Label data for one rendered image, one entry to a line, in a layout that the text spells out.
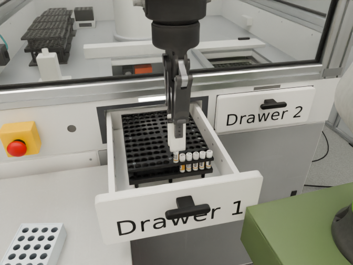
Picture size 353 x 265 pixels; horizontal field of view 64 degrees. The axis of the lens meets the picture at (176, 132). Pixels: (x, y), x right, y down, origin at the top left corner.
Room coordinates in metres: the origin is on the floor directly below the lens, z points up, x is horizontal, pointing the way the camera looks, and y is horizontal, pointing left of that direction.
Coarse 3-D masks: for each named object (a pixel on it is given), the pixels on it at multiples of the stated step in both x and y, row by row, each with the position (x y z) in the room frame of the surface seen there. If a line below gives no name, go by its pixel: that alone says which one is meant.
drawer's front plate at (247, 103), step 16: (224, 96) 0.68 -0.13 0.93; (240, 96) 0.69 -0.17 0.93; (256, 96) 0.70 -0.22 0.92; (272, 96) 0.71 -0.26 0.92; (288, 96) 0.72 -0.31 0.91; (304, 96) 0.73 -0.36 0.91; (224, 112) 0.68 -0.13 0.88; (240, 112) 0.69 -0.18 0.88; (256, 112) 0.70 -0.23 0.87; (272, 112) 0.71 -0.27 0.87; (288, 112) 0.72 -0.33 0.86; (304, 112) 0.73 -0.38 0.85; (224, 128) 0.68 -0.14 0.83; (240, 128) 0.69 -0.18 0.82
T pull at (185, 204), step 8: (176, 200) 0.33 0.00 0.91; (184, 200) 0.33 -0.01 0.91; (192, 200) 0.33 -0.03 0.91; (184, 208) 0.31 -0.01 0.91; (192, 208) 0.31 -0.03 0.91; (200, 208) 0.31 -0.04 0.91; (208, 208) 0.31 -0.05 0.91; (168, 216) 0.30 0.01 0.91; (176, 216) 0.30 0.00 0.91; (184, 216) 0.31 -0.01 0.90
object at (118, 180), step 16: (112, 112) 0.66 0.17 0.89; (128, 112) 0.67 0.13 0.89; (144, 112) 0.68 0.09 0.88; (192, 112) 0.71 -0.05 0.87; (112, 128) 0.61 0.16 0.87; (208, 128) 0.58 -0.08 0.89; (112, 144) 0.52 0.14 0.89; (208, 144) 0.57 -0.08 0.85; (112, 160) 0.46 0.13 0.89; (224, 160) 0.47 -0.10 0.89; (112, 176) 0.41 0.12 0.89; (192, 176) 0.47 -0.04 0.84; (208, 176) 0.47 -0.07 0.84
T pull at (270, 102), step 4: (264, 100) 0.70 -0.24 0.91; (268, 100) 0.69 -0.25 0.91; (272, 100) 0.69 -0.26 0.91; (264, 104) 0.67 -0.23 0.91; (268, 104) 0.67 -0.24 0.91; (272, 104) 0.67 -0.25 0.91; (276, 104) 0.67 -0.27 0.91; (280, 104) 0.67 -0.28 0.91; (284, 104) 0.68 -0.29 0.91; (264, 108) 0.66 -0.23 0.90; (268, 108) 0.67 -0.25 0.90; (272, 108) 0.67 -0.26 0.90
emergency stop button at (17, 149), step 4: (8, 144) 0.52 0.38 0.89; (12, 144) 0.52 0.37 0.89; (16, 144) 0.52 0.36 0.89; (20, 144) 0.52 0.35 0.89; (24, 144) 0.53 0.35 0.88; (8, 148) 0.51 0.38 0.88; (12, 148) 0.51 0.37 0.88; (16, 148) 0.51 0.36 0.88; (20, 148) 0.52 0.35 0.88; (24, 148) 0.52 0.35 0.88; (8, 152) 0.51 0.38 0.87; (12, 152) 0.51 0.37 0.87; (16, 152) 0.51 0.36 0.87; (20, 152) 0.51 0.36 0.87; (24, 152) 0.52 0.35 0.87; (16, 156) 0.51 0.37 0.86; (20, 156) 0.52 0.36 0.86
